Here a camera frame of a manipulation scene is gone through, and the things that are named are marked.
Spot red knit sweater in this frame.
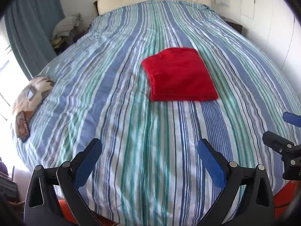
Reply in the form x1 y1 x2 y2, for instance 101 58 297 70
142 47 218 102

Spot pile of folded clothes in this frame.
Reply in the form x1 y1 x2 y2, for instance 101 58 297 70
50 13 89 55

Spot white wardrobe doors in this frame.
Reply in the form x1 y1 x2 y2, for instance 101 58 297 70
241 0 300 85

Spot dark nightstand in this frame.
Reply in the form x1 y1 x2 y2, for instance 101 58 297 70
223 18 243 34

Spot striped blue green bedspread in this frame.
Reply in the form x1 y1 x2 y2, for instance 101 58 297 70
12 1 300 225

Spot patterned beige cushion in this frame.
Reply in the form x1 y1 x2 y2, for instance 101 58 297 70
12 76 55 138

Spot teal curtain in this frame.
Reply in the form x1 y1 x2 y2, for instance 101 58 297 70
4 0 65 80

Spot wall socket panel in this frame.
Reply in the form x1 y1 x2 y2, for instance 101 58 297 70
214 0 229 7

